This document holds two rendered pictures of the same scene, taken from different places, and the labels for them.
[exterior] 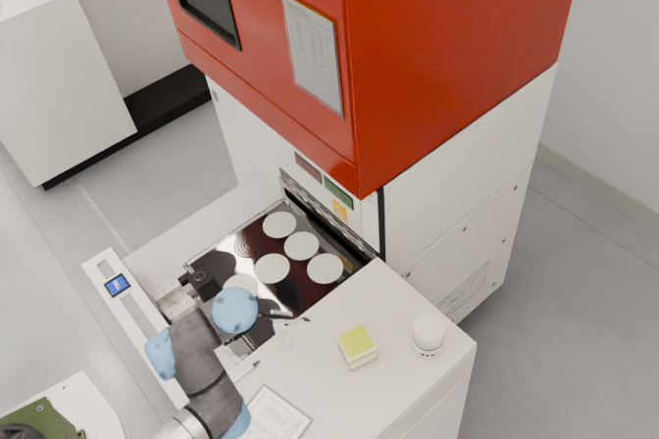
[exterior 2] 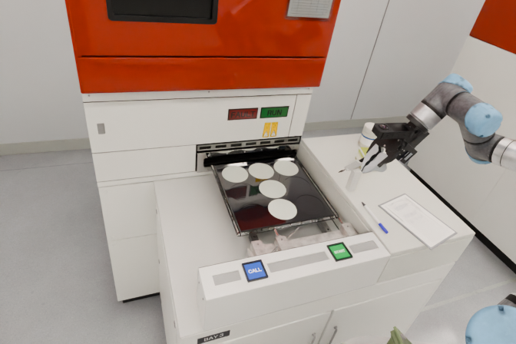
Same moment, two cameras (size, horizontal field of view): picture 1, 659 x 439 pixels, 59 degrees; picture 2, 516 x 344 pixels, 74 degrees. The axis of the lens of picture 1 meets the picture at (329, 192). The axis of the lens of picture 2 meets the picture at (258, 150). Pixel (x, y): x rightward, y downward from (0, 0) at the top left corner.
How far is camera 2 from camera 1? 1.55 m
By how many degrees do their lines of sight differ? 59
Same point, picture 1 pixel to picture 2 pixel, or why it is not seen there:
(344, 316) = (338, 162)
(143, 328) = (310, 262)
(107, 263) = (218, 276)
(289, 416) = (402, 201)
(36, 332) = not seen: outside the picture
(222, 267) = (255, 213)
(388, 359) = not seen: hidden behind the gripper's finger
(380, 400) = (394, 168)
